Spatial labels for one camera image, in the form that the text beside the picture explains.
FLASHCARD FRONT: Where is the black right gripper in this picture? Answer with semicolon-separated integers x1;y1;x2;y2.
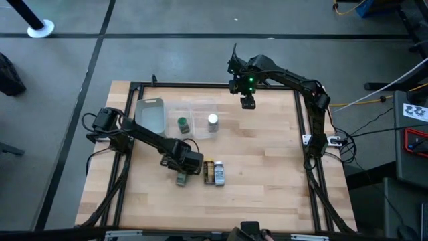
237;74;260;110

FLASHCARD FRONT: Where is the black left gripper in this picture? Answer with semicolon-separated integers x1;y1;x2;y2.
159;147;194;177

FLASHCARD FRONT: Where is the yellow lid spice jar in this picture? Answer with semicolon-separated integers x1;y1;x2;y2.
203;159;215;185

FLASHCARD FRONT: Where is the white label spice jar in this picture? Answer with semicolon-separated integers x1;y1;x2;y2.
214;161;226;187

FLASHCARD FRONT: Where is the white lid spice jar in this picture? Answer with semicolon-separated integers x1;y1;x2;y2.
207;113;220;133

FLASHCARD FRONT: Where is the green lid spice jar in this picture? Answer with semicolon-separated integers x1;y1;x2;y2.
177;116;191;135

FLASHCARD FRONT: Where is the clear plastic bin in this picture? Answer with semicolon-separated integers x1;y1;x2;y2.
165;100;195;140
189;99;220;140

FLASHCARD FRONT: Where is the frosted plastic bin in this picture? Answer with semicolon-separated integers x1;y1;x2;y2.
134;97;167;135

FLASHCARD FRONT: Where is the blue base block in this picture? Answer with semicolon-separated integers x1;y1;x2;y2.
354;0;376;18

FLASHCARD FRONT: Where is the white sticker sheet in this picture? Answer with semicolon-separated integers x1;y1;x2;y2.
403;102;428;122

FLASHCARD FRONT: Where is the red framed tablet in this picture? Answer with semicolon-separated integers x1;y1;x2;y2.
403;127;428;159

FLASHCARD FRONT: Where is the black bag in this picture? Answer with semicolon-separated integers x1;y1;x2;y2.
0;52;27;97

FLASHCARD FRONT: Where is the black pole with white base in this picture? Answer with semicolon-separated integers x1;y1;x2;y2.
5;0;56;39

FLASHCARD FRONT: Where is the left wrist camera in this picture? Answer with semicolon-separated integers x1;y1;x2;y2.
183;150;205;175

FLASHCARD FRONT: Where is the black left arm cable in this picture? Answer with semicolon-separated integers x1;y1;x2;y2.
182;137;201;154

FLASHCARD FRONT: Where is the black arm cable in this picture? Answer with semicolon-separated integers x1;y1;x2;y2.
230;42;240;64
182;137;201;154

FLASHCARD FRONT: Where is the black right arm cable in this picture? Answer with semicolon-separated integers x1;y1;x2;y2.
230;42;240;64

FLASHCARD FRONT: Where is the black table frame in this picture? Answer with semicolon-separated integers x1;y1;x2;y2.
75;74;358;241

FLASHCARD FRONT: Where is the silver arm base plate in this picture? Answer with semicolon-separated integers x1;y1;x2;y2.
302;133;342;147

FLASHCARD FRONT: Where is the silver aluminium bracket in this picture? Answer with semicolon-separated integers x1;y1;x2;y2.
290;234;331;241
104;230;144;240

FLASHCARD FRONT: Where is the black table-level camera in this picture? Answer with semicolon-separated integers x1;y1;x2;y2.
230;220;274;241

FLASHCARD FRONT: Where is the yellow cable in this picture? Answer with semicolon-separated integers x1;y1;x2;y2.
332;0;367;17
329;83;428;108

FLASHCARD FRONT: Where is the white cable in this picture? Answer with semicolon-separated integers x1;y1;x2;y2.
334;57;428;114

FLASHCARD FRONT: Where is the black power cable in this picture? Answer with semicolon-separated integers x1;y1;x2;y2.
349;123;428;138

